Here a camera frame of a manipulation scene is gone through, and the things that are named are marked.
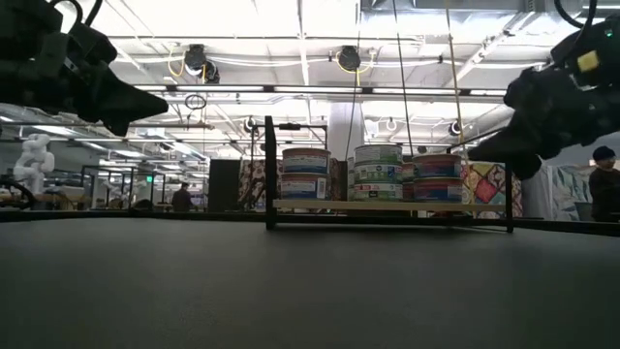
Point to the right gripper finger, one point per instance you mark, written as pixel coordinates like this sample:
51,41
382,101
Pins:
518,150

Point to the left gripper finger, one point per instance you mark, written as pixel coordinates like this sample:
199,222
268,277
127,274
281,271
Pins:
111,99

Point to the grey cloth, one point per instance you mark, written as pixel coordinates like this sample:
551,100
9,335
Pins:
537,194

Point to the yellow sticker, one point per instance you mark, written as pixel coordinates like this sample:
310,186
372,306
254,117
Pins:
588,61

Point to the colourful patchwork quilt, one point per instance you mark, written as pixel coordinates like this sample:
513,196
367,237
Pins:
484,191

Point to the leaf print cloth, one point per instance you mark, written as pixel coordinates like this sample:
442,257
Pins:
571,189

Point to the person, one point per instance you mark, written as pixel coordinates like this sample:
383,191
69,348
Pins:
182,199
605,189

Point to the dark office chair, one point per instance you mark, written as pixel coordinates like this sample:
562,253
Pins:
583,212

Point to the white robot figure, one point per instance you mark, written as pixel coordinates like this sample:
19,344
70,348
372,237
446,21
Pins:
34,160

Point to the black cabinet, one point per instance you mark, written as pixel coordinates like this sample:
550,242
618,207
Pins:
224,186

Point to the white pillar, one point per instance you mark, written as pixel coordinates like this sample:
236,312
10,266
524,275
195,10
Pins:
346,126

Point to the long ceiling light strip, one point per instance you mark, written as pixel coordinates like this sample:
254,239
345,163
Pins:
290,89

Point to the black table mat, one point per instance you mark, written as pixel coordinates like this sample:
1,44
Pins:
310,291

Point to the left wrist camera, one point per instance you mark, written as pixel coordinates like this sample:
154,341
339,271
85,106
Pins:
92,42

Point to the black aluminium table frame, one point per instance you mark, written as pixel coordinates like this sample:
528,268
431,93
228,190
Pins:
72,216

